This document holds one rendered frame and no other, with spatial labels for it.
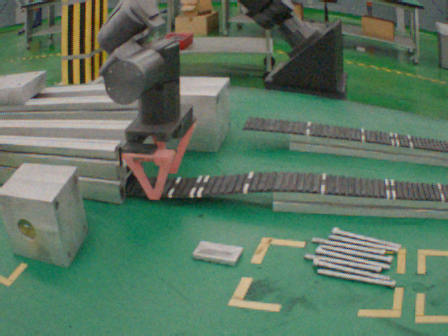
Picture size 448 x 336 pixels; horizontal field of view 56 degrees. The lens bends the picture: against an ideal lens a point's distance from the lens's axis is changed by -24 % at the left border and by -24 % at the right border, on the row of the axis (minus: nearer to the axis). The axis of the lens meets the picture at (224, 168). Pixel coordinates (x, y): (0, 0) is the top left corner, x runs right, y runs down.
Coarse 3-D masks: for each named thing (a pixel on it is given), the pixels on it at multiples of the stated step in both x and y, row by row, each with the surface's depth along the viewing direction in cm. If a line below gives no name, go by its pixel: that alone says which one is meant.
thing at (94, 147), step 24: (48, 120) 79; (72, 120) 78; (96, 120) 77; (0, 144) 72; (24, 144) 71; (48, 144) 70; (72, 144) 69; (96, 144) 68; (120, 144) 69; (0, 168) 75; (96, 168) 69; (120, 168) 70; (96, 192) 71; (120, 192) 72
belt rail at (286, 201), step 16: (288, 192) 68; (288, 208) 68; (304, 208) 68; (320, 208) 67; (336, 208) 67; (352, 208) 66; (368, 208) 66; (384, 208) 66; (400, 208) 65; (416, 208) 65; (432, 208) 64
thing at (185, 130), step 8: (192, 112) 72; (184, 120) 69; (192, 120) 72; (184, 128) 69; (192, 128) 73; (152, 136) 75; (176, 136) 69; (184, 136) 74; (160, 144) 75; (184, 144) 74; (176, 160) 76; (176, 168) 76
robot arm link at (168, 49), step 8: (160, 40) 64; (168, 40) 65; (152, 48) 61; (160, 48) 61; (168, 48) 62; (176, 48) 63; (168, 56) 63; (176, 56) 64; (168, 64) 63; (176, 64) 64; (168, 72) 64; (176, 72) 65; (168, 80) 64; (160, 88) 65
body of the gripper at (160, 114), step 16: (176, 80) 67; (144, 96) 65; (160, 96) 65; (176, 96) 66; (144, 112) 66; (160, 112) 66; (176, 112) 67; (128, 128) 66; (144, 128) 65; (160, 128) 65; (176, 128) 66
